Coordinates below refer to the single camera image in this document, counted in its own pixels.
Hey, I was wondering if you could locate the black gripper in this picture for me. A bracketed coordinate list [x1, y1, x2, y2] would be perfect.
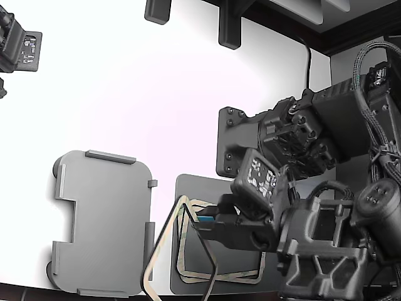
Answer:
[190, 194, 284, 253]

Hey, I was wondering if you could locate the light gray plastic box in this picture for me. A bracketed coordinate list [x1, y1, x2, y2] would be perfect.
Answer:
[46, 149, 159, 298]

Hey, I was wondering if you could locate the dark gray textured mat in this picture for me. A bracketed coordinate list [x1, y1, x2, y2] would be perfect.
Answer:
[170, 174, 283, 296]

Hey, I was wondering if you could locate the light gray panel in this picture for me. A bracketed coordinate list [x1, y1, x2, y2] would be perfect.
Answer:
[269, 0, 325, 26]

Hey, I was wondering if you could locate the dark wooden shelf edge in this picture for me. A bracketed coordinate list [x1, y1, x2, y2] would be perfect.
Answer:
[200, 0, 401, 57]

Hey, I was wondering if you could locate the gripper camera circuit board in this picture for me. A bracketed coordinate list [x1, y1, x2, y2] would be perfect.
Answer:
[230, 147, 284, 209]

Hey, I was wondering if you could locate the thin braided cable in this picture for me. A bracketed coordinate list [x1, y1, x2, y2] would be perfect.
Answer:
[305, 180, 357, 208]

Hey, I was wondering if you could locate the thin black cable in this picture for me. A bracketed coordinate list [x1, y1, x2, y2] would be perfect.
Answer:
[296, 34, 313, 92]

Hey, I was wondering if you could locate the long dark gray bracket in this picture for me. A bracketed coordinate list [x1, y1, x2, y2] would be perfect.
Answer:
[218, 0, 242, 50]

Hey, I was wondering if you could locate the thick braided cable loop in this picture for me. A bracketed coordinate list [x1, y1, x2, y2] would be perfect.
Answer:
[353, 40, 401, 189]

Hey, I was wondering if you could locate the short dark gray bracket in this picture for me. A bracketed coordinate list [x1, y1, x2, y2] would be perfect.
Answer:
[143, 0, 172, 25]

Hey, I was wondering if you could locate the black camera with circuit board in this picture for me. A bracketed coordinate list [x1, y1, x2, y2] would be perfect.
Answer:
[0, 3, 43, 75]

